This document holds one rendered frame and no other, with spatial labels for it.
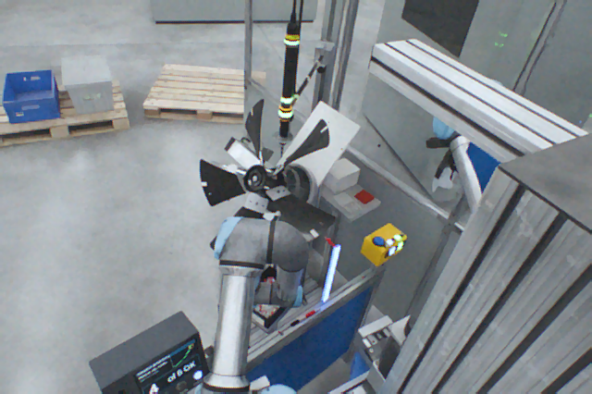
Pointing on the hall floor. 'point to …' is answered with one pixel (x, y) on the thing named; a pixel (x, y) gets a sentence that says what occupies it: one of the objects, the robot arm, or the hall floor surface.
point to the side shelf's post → (328, 252)
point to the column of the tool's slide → (333, 50)
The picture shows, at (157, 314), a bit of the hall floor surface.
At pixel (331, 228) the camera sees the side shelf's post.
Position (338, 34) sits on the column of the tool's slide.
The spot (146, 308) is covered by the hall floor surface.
